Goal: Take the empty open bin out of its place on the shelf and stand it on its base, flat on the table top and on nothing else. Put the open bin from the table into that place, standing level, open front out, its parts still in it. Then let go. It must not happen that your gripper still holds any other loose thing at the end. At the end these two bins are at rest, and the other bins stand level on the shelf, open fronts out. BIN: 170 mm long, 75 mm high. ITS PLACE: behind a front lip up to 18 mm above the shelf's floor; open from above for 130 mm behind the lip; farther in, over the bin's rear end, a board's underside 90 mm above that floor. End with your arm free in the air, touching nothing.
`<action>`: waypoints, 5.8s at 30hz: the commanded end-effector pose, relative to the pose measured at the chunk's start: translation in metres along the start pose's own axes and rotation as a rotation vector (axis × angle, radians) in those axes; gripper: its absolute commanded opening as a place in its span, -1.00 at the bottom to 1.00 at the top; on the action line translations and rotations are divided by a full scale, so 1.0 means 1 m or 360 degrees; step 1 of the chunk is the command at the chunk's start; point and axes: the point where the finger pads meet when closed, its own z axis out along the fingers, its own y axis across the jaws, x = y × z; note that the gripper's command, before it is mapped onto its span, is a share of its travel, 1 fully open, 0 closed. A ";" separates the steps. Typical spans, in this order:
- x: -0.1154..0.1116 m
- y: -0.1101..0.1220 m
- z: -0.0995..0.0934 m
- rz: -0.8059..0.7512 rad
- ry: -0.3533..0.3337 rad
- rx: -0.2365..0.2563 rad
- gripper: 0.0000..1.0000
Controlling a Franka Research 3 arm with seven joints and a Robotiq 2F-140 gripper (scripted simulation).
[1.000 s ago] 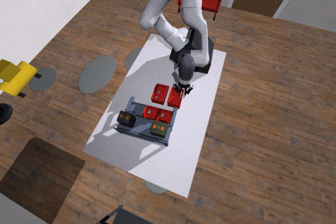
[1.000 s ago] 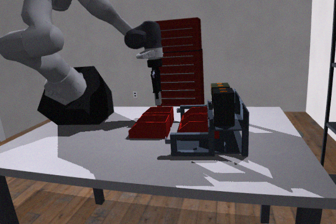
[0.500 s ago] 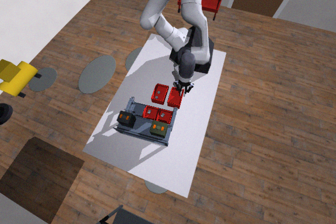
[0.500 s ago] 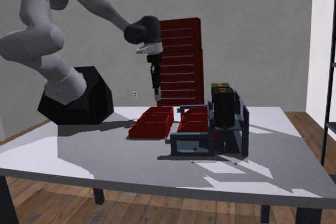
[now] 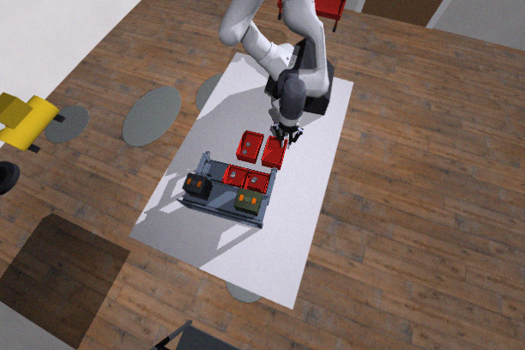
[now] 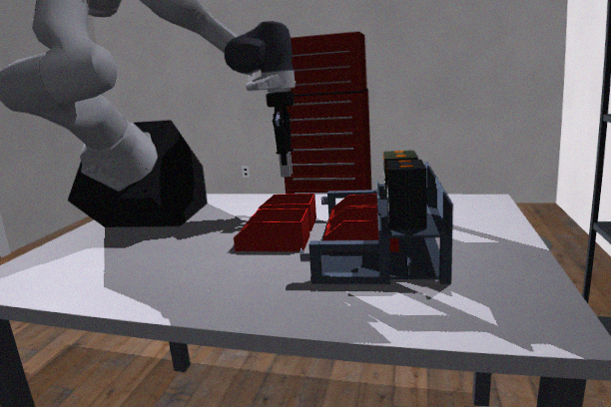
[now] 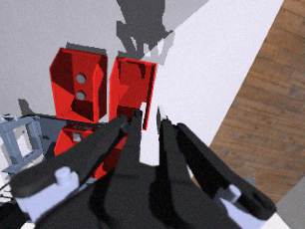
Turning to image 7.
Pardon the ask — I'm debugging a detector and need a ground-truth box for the grey steel disc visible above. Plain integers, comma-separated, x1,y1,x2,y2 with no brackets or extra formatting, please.
77,92,86,100
76,75,87,84

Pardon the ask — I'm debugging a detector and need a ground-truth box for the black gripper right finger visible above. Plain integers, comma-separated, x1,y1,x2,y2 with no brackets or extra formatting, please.
156,105,277,229

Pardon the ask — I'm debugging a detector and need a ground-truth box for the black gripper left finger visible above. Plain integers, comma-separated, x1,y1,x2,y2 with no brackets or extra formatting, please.
9,103,147,229

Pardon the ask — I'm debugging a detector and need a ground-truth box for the red bin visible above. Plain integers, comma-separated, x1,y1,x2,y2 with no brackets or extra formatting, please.
54,123,99,155
49,48,108,123
95,132,128,178
109,58,156,130

